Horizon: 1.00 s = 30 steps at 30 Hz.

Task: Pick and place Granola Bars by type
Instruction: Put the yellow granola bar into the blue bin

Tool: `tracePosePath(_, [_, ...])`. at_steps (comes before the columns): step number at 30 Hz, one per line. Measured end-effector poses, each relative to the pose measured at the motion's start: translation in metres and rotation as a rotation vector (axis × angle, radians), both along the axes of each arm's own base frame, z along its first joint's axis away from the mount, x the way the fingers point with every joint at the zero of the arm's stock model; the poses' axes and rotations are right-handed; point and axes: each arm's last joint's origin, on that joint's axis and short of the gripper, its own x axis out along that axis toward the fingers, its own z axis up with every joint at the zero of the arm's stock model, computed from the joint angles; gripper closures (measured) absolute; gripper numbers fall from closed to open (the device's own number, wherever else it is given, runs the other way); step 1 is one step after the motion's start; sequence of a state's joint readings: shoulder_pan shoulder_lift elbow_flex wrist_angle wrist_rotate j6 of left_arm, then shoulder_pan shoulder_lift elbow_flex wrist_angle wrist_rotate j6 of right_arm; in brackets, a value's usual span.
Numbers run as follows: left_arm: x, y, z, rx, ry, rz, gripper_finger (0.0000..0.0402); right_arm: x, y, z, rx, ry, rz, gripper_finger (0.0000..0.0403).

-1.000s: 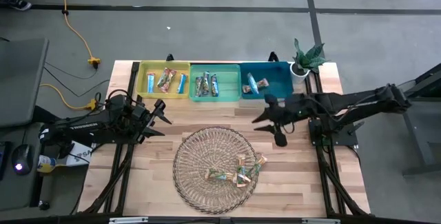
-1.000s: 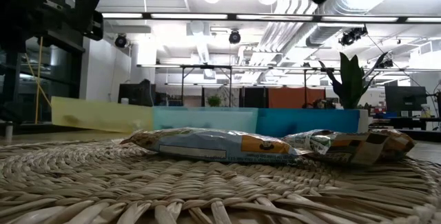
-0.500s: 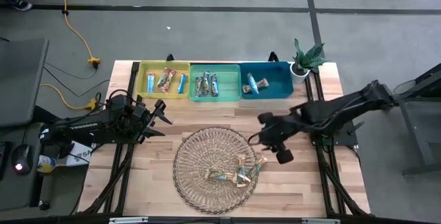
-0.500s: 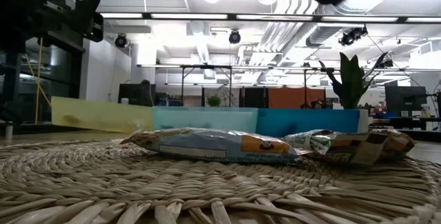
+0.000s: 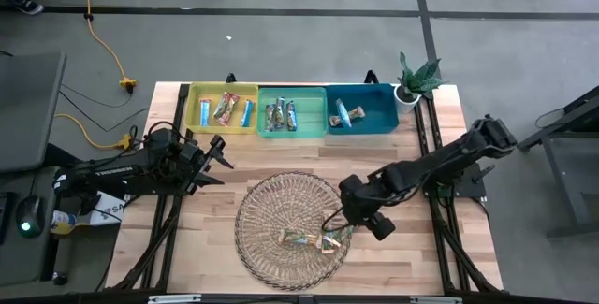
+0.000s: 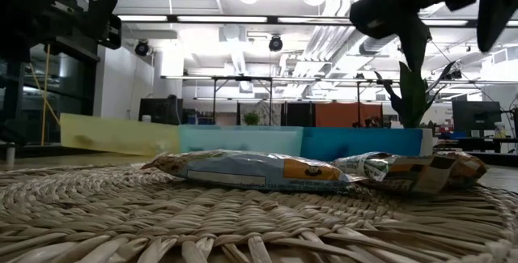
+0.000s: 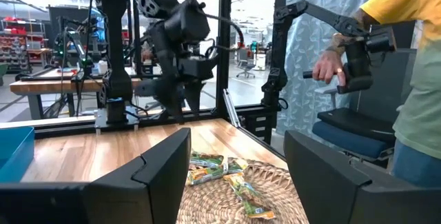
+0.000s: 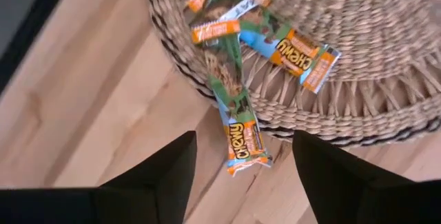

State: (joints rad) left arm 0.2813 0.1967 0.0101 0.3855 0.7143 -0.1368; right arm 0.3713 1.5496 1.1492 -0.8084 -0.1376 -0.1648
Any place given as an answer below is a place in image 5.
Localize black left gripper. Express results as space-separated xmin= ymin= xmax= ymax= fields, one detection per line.
xmin=176 ymin=134 xmax=235 ymax=196

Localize light blue granola bar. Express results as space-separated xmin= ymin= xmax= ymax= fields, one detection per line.
xmin=198 ymin=97 xmax=212 ymax=127
xmin=335 ymin=97 xmax=353 ymax=129
xmin=240 ymin=98 xmax=256 ymax=128

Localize red wrapper granola bar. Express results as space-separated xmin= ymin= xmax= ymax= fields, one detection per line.
xmin=212 ymin=91 xmax=231 ymax=119
xmin=218 ymin=95 xmax=241 ymax=127

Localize dark blue granola bar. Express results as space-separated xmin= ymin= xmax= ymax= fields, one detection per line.
xmin=285 ymin=100 xmax=299 ymax=132

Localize yellow plastic bin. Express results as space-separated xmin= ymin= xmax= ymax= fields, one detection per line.
xmin=183 ymin=81 xmax=260 ymax=136

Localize light green plastic bin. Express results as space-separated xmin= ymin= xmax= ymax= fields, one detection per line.
xmin=256 ymin=86 xmax=329 ymax=139

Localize blue plastic bin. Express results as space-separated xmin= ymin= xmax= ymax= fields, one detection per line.
xmin=325 ymin=82 xmax=401 ymax=136

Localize green plant in white pot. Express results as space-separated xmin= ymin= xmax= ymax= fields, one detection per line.
xmin=392 ymin=51 xmax=446 ymax=115

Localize white printed box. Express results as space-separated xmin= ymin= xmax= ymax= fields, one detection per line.
xmin=91 ymin=191 xmax=127 ymax=227

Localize black plastic bag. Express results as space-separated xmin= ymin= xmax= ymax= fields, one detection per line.
xmin=60 ymin=194 xmax=102 ymax=217

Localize yellow white bottle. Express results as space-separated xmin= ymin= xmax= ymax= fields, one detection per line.
xmin=50 ymin=210 xmax=78 ymax=236

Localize black computer mouse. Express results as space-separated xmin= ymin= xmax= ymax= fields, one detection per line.
xmin=16 ymin=195 xmax=46 ymax=239

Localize large grey desk panel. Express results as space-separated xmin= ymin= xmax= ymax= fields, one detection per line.
xmin=0 ymin=51 xmax=67 ymax=174

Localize black desk stand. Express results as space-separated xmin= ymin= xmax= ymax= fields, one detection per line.
xmin=517 ymin=86 xmax=599 ymax=240

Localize black flat device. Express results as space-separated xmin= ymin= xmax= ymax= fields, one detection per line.
xmin=0 ymin=191 xmax=14 ymax=245

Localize grey desk surface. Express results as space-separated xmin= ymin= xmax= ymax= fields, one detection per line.
xmin=0 ymin=166 xmax=63 ymax=287

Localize person's shoe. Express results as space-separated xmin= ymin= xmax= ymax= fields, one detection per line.
xmin=7 ymin=0 xmax=46 ymax=16

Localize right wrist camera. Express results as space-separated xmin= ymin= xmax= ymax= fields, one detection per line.
xmin=367 ymin=210 xmax=397 ymax=242

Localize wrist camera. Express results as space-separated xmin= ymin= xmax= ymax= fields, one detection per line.
xmin=367 ymin=210 xmax=397 ymax=242
xmin=148 ymin=128 xmax=176 ymax=155

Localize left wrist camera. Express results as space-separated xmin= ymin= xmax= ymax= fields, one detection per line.
xmin=148 ymin=128 xmax=176 ymax=155

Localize round wire basket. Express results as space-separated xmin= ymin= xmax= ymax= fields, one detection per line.
xmin=233 ymin=171 xmax=353 ymax=292

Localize yellow power cable with plug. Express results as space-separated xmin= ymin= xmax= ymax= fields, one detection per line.
xmin=53 ymin=113 xmax=135 ymax=151

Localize thin black floor cable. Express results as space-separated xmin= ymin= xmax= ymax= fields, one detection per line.
xmin=58 ymin=89 xmax=151 ymax=133
xmin=59 ymin=83 xmax=135 ymax=109

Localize orange extension cable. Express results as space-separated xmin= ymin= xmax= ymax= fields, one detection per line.
xmin=68 ymin=0 xmax=139 ymax=94

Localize silver metal bracket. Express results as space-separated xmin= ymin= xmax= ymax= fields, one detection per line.
xmin=148 ymin=294 xmax=203 ymax=304
xmin=410 ymin=296 xmax=463 ymax=304

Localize black table edge rail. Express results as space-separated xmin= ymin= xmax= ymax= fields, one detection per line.
xmin=0 ymin=289 xmax=599 ymax=304

